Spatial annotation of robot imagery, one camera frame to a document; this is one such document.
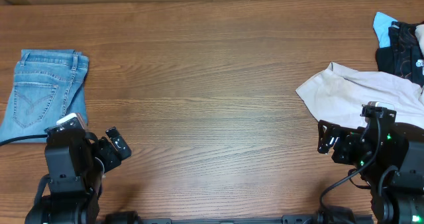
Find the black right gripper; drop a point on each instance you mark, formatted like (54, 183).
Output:
(346, 139)

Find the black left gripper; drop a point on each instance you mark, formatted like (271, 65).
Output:
(113, 159)

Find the light blue denim jeans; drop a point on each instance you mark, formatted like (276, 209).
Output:
(47, 86)

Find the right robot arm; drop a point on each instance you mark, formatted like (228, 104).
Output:
(388, 157)

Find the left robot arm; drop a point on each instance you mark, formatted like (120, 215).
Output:
(76, 161)

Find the beige cloth garment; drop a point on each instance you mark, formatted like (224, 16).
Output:
(338, 93)

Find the dark navy printed garment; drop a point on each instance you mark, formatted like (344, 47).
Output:
(403, 57)

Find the light blue garment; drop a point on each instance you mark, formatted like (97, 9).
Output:
(380, 25)

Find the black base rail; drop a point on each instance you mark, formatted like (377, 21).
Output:
(132, 217)

